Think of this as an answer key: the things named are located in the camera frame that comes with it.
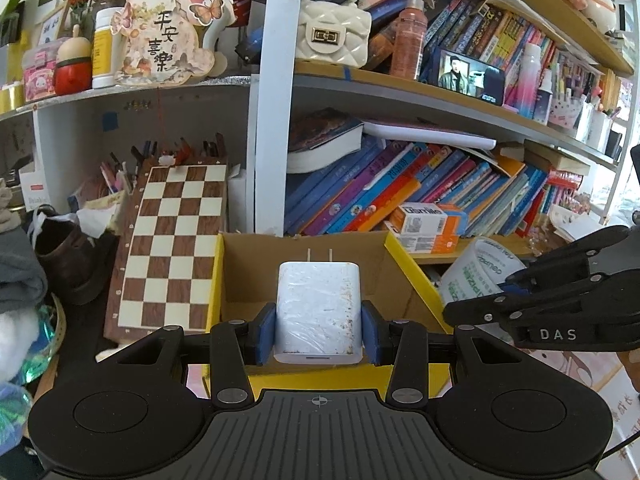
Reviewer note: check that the thick dark-covered book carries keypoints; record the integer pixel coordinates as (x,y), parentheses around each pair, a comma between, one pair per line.
(322,137)

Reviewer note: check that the rabbit paper decoration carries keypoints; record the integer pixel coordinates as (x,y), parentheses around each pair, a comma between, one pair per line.
(165,25)

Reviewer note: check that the cardboard box with yellow rim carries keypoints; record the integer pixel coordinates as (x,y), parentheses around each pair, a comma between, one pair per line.
(250,275)

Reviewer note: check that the white shelf post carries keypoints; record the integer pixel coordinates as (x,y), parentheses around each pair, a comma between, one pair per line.
(272,110)

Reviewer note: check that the pink printed box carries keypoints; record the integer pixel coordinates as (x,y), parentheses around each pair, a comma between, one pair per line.
(40,75)

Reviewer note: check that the pink spray bottle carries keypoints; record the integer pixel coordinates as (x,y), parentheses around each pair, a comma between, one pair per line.
(407,40)

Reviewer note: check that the grey folded cloth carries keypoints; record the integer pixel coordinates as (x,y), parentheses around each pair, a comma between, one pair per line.
(20,270)

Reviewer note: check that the brown leather shoe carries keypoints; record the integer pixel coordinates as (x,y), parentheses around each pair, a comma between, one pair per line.
(67,260)

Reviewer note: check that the slim white box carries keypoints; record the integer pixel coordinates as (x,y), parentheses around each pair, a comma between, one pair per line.
(238,200)

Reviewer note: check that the white fluffy cloth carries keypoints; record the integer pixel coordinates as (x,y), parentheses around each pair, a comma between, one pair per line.
(17,345)

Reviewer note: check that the white bottle with yellow label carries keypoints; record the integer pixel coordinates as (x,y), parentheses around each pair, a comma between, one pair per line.
(106,50)

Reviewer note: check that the red round doll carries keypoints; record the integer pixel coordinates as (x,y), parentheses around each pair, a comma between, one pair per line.
(72,72)

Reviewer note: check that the pink and white pen holder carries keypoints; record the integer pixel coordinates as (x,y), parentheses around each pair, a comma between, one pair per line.
(565,112)

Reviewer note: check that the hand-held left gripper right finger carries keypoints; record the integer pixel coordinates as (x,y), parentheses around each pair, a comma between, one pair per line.
(371,332)

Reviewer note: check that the white wall charger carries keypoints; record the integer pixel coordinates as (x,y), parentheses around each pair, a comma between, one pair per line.
(318,310)

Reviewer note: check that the white quilted handbag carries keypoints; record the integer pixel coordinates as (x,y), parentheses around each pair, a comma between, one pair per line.
(332,35)

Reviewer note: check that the brown and cream chessboard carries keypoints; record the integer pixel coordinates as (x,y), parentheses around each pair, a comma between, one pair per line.
(170,245)

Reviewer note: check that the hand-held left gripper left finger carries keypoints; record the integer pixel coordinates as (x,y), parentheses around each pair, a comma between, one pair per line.
(266,332)

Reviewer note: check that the row of upright comic books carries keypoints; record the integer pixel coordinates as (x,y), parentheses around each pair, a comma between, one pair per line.
(495,35)

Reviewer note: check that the white plastic bag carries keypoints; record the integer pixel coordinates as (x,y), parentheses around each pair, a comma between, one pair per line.
(95,222)

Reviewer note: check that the white roll with green print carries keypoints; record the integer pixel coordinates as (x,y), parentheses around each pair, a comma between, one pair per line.
(475,270)

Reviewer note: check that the stack of white papers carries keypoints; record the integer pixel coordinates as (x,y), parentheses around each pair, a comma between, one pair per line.
(430,132)

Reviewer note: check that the dark blue spray bottle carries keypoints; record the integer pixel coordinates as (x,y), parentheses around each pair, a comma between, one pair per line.
(543,97)

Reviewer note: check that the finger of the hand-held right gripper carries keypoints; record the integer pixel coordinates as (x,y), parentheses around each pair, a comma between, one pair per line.
(575,255)
(525,305)

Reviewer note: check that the white cat figure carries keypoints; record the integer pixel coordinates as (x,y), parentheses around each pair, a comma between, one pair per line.
(600,7)

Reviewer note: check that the pink gradient bottle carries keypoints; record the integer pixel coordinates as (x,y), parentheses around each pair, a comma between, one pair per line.
(528,80)

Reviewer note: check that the orange and white medicine box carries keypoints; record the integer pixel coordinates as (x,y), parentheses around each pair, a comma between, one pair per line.
(425,227)

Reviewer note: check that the white paper carton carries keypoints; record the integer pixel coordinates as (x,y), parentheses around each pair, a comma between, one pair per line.
(34,187)

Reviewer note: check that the iridescent green bag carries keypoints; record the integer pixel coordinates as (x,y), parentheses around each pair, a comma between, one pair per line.
(47,340)

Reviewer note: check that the row of leaning colourful books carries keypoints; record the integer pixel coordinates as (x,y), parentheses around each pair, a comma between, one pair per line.
(370,190)

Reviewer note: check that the bunch of pens and brushes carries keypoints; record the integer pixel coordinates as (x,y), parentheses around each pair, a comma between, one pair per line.
(150,152)

